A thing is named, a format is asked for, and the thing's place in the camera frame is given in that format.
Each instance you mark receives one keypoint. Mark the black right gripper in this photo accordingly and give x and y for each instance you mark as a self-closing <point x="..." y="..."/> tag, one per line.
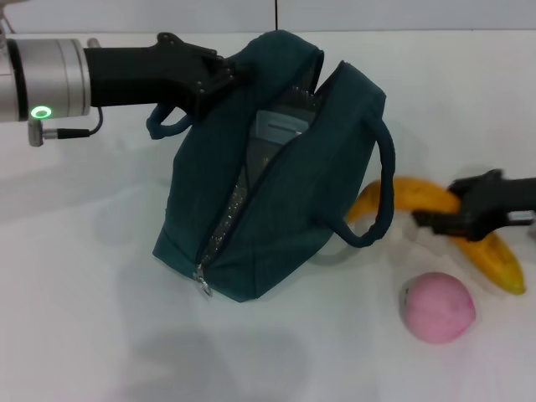
<point x="490" y="201"/>

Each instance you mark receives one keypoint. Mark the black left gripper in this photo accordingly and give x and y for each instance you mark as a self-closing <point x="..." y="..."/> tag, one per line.
<point x="138" y="77"/>

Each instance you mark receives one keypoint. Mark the yellow banana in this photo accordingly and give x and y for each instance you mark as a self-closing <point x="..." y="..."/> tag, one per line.
<point x="419" y="194"/>

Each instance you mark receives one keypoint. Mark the clear plastic blue-rimmed food box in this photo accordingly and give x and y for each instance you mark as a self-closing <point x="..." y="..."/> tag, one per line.
<point x="278" y="127"/>

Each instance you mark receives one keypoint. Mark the pink toy peach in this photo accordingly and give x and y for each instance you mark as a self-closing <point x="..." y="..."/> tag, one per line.
<point x="437" y="310"/>

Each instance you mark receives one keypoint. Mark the dark teal fabric lunch bag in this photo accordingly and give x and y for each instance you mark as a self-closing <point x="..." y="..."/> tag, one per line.
<point x="301" y="201"/>

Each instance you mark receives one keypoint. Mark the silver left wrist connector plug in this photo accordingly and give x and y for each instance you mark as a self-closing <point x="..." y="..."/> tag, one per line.
<point x="92" y="42"/>

